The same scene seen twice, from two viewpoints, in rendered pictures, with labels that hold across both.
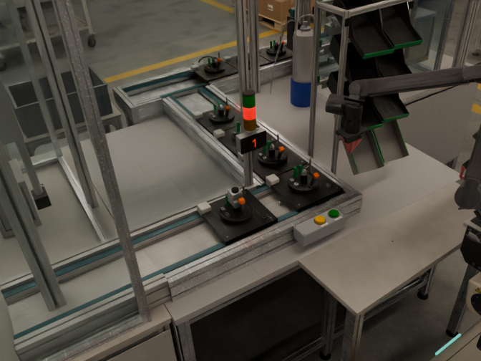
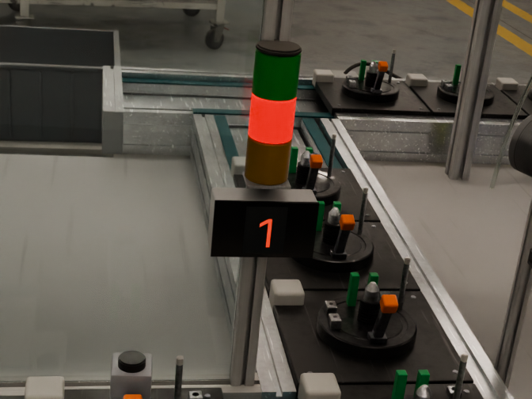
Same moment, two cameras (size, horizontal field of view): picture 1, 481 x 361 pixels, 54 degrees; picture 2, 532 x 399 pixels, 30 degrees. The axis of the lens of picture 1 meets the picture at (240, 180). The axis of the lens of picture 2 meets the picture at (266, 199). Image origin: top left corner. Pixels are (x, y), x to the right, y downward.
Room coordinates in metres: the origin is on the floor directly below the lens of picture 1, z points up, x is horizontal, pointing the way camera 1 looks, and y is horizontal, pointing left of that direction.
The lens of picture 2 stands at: (0.64, -0.38, 1.70)
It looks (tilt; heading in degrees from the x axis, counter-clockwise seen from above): 24 degrees down; 18
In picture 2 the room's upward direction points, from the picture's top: 6 degrees clockwise
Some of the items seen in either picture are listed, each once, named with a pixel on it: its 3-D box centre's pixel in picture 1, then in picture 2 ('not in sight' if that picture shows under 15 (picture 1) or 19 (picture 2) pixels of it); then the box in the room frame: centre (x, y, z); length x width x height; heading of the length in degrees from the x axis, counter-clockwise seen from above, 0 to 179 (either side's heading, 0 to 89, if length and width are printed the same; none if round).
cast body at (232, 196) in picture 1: (234, 194); (131, 378); (1.47, 0.03, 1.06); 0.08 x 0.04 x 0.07; 26
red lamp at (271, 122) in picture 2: (249, 111); (271, 115); (1.64, -0.05, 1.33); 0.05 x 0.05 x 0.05
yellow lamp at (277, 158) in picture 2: (249, 122); (267, 157); (1.64, -0.05, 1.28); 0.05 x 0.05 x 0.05
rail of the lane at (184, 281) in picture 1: (270, 238); not in sight; (1.36, -0.11, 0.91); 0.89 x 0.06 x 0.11; 119
